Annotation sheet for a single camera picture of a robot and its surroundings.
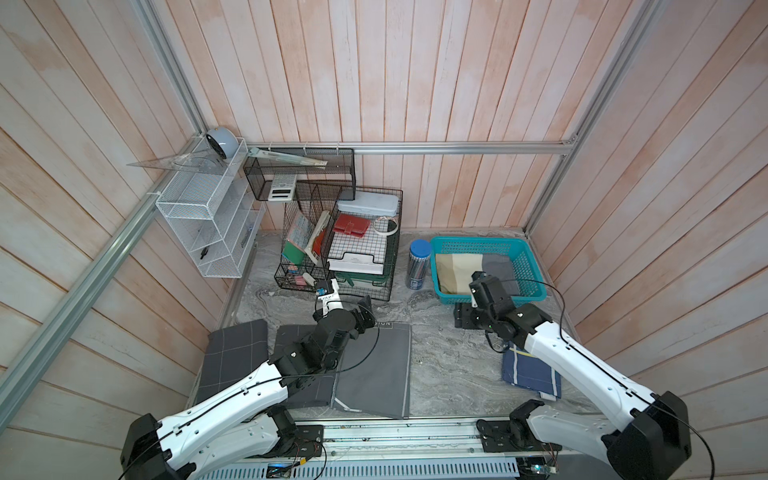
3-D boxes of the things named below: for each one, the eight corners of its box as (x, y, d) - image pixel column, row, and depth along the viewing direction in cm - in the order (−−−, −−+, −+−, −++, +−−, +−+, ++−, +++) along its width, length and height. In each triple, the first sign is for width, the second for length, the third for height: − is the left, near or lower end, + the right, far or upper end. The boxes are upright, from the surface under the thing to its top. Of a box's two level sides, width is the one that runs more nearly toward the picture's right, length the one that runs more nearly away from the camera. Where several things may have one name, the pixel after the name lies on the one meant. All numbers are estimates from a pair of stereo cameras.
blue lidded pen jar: (407, 291, 105) (412, 256, 89) (406, 275, 109) (411, 239, 94) (425, 291, 105) (433, 256, 89) (423, 275, 109) (430, 239, 94)
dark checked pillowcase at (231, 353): (200, 400, 82) (196, 398, 80) (208, 334, 94) (204, 331, 92) (269, 382, 85) (266, 380, 83) (267, 321, 97) (265, 318, 96)
